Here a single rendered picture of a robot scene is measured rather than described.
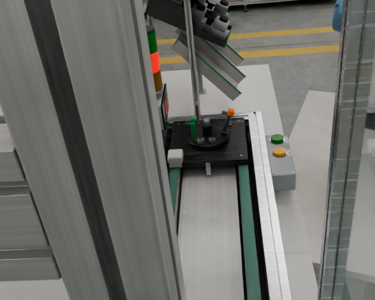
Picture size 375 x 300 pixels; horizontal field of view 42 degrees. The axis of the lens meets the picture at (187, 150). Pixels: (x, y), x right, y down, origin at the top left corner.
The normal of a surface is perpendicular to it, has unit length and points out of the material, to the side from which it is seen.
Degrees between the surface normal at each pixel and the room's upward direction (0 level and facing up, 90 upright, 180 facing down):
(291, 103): 1
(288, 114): 0
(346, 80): 90
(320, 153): 0
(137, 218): 90
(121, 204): 90
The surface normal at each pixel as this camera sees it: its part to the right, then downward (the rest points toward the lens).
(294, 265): -0.10, -0.82
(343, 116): -0.04, 0.57
